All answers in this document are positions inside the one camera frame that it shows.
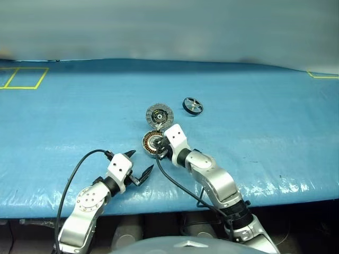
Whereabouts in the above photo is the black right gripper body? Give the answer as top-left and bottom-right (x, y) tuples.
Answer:
(155, 135), (174, 160)

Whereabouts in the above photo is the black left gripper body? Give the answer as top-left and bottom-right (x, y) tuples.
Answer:
(124, 169), (140, 188)

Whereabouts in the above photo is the round hinged housing lid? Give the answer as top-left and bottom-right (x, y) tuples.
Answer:
(145, 103), (175, 132)

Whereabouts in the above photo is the black spoked rotor ring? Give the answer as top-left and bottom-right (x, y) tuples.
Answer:
(182, 96), (206, 116)

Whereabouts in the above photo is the dark grey rounded shape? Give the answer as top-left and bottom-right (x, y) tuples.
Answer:
(113, 215), (144, 250)
(182, 214), (221, 239)

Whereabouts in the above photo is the blue table cover sheet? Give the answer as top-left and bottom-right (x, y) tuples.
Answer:
(0, 58), (339, 219)

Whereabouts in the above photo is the grey robot torso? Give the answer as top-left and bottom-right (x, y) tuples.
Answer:
(111, 235), (265, 254)

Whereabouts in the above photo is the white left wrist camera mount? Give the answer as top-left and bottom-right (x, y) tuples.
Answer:
(105, 153), (133, 195)

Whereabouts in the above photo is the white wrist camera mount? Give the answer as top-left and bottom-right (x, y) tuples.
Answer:
(164, 124), (190, 164)
(105, 153), (133, 195)

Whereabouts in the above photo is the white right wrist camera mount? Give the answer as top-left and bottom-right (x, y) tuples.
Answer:
(164, 124), (190, 164)

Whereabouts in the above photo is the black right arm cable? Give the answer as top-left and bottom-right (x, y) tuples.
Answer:
(155, 153), (237, 242)

